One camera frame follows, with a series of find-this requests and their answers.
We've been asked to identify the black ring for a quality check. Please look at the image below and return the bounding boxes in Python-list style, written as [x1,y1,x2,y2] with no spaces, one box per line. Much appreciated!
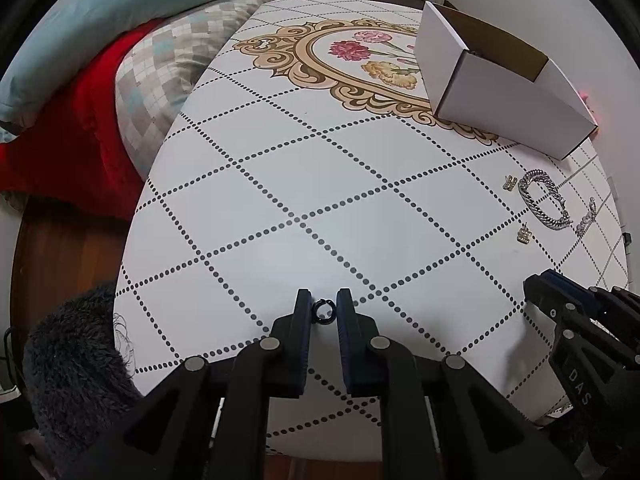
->
[310,299,335,325]

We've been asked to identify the gold crown pendant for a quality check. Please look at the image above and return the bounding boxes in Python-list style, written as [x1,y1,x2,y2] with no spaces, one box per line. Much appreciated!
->
[516,224,532,245]

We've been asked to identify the silver crystal bracelet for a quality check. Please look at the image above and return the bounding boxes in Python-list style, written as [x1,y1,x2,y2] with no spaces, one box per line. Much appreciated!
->
[572,195,599,239]

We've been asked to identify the silver chain bracelet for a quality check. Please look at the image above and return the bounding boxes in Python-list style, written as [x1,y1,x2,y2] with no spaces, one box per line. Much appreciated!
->
[516,169,574,233]

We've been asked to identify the gold letter pendant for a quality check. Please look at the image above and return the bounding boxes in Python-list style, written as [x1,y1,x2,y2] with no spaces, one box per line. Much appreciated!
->
[502,176,518,192]

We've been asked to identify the patterned white tablecloth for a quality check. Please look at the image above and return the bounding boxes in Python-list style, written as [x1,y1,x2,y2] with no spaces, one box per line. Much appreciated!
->
[114,0,629,419]

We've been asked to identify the white cardboard box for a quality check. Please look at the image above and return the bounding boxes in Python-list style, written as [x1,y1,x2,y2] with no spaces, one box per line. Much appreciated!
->
[414,2,598,160]

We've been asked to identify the red blanket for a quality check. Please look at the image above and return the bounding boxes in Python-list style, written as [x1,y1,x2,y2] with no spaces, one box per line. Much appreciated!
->
[1,18,160,221]

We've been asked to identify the checkered bed sheet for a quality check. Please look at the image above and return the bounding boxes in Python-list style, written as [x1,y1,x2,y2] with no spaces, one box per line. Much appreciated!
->
[115,0,271,179]

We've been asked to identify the light blue duvet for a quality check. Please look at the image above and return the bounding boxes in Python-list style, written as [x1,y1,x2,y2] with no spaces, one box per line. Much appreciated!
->
[1,0,213,132]

